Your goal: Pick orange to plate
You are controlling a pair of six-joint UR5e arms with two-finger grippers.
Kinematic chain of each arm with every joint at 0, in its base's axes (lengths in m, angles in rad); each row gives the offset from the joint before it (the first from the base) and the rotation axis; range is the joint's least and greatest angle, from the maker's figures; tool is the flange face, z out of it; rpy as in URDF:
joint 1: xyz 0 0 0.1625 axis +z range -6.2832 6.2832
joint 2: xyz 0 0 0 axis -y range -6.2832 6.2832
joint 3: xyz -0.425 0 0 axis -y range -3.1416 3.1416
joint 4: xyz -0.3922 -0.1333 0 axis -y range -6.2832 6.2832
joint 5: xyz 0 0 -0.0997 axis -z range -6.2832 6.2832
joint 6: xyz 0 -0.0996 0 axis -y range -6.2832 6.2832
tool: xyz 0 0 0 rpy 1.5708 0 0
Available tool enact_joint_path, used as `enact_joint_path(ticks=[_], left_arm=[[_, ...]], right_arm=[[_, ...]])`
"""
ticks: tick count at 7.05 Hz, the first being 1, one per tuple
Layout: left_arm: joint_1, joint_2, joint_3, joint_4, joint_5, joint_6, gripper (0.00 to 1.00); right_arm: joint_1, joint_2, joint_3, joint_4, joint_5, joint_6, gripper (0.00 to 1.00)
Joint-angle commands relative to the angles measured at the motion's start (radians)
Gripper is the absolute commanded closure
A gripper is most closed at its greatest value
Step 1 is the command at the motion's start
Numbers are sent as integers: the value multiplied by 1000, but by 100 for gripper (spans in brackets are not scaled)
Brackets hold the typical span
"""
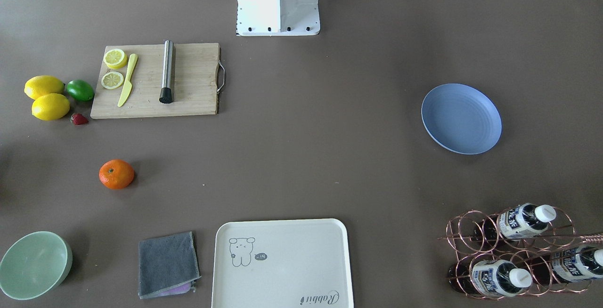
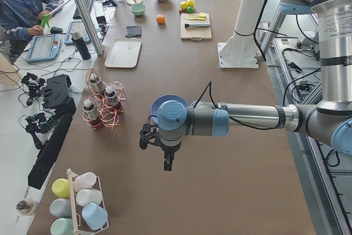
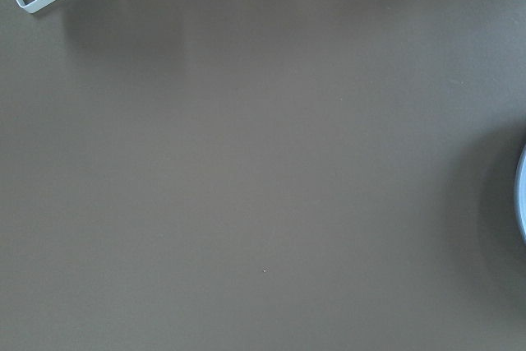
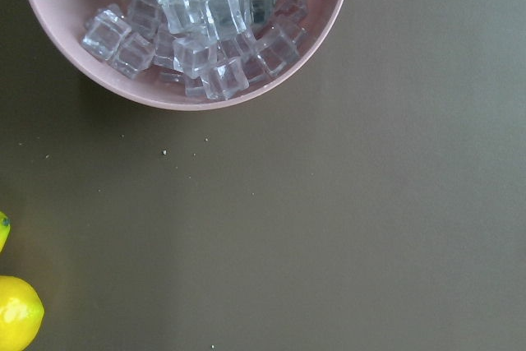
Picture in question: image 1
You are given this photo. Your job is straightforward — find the blue plate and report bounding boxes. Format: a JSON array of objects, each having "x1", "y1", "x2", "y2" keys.
[{"x1": 421, "y1": 83, "x2": 503, "y2": 155}]

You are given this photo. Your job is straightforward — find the orange mandarin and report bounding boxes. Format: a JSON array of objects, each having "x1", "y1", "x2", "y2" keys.
[{"x1": 98, "y1": 159, "x2": 135, "y2": 189}]

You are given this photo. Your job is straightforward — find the cream rabbit tray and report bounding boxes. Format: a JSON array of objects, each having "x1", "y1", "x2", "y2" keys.
[{"x1": 211, "y1": 218, "x2": 355, "y2": 308}]

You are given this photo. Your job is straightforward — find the bamboo cutting board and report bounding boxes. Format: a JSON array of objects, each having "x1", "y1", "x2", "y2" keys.
[{"x1": 90, "y1": 43, "x2": 220, "y2": 119}]

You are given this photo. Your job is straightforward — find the steel muddler black tip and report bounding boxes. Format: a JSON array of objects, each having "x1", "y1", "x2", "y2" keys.
[{"x1": 159, "y1": 40, "x2": 174, "y2": 104}]

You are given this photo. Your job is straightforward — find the yellow plastic knife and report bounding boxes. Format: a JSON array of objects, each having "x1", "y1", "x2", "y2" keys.
[{"x1": 118, "y1": 53, "x2": 138, "y2": 107}]

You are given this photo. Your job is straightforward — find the grey folded cloth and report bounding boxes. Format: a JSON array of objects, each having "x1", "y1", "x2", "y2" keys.
[{"x1": 138, "y1": 231, "x2": 201, "y2": 300}]

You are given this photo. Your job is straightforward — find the lemon slice lower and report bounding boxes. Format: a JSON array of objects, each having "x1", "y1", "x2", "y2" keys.
[{"x1": 100, "y1": 71, "x2": 125, "y2": 89}]

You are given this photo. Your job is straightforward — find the lemon half slice upper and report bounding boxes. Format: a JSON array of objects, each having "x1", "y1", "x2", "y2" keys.
[{"x1": 103, "y1": 49, "x2": 129, "y2": 70}]

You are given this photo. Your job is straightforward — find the red strawberry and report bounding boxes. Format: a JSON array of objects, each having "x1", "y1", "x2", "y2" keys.
[{"x1": 70, "y1": 113, "x2": 89, "y2": 126}]

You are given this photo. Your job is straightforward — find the green lime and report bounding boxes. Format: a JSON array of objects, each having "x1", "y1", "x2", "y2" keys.
[{"x1": 66, "y1": 79, "x2": 95, "y2": 102}]

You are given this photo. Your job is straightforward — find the tea bottle top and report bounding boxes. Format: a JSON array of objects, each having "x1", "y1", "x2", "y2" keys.
[{"x1": 471, "y1": 203, "x2": 557, "y2": 246}]

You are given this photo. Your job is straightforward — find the tea bottle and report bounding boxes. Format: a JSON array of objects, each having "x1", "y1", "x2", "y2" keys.
[
  {"x1": 526, "y1": 244, "x2": 603, "y2": 286},
  {"x1": 447, "y1": 260, "x2": 533, "y2": 299},
  {"x1": 471, "y1": 203, "x2": 557, "y2": 246}
]

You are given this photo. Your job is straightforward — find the tea bottle bottom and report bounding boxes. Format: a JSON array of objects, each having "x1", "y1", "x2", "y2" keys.
[
  {"x1": 447, "y1": 260, "x2": 533, "y2": 299},
  {"x1": 526, "y1": 244, "x2": 603, "y2": 286}
]

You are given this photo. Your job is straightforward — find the yellow lemon lower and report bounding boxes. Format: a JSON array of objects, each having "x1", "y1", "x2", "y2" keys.
[{"x1": 32, "y1": 93, "x2": 70, "y2": 121}]

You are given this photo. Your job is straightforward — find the yellow lemon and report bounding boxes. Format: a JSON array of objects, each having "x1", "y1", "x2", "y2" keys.
[
  {"x1": 32, "y1": 93, "x2": 70, "y2": 121},
  {"x1": 24, "y1": 75, "x2": 65, "y2": 100}
]

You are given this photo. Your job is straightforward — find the yellow lemon upper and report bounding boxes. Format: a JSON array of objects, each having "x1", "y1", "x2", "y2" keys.
[{"x1": 24, "y1": 75, "x2": 65, "y2": 100}]

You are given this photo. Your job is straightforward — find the green bowl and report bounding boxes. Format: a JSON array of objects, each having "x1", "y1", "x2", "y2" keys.
[{"x1": 0, "y1": 231, "x2": 73, "y2": 301}]

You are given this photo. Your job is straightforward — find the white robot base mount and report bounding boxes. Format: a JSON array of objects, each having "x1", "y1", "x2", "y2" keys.
[{"x1": 236, "y1": 0, "x2": 321, "y2": 36}]

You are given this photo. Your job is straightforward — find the copper wire bottle rack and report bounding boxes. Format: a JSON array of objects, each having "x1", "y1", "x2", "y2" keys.
[{"x1": 444, "y1": 203, "x2": 602, "y2": 300}]

